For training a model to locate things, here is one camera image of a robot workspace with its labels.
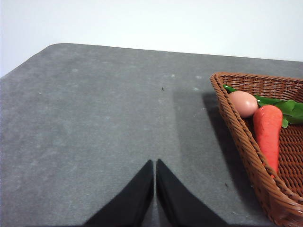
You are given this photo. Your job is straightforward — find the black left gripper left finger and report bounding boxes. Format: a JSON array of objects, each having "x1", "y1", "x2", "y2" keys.
[{"x1": 84, "y1": 159, "x2": 155, "y2": 227}]

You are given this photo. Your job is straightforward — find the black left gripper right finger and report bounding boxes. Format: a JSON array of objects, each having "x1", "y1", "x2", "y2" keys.
[{"x1": 155, "y1": 158, "x2": 228, "y2": 227}]

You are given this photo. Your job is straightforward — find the brown wicker basket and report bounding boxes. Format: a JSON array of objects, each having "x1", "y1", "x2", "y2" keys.
[{"x1": 210, "y1": 71, "x2": 303, "y2": 227}]

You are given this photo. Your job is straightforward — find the pale brown egg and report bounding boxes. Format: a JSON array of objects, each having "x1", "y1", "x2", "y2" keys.
[{"x1": 228, "y1": 91, "x2": 259, "y2": 118}]

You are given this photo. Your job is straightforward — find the green chili pepper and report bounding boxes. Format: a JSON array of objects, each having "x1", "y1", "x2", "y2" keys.
[{"x1": 222, "y1": 84, "x2": 282, "y2": 106}]

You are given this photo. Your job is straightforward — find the green leafy vegetable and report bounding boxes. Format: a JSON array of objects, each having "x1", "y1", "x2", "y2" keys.
[{"x1": 259, "y1": 99, "x2": 303, "y2": 129}]

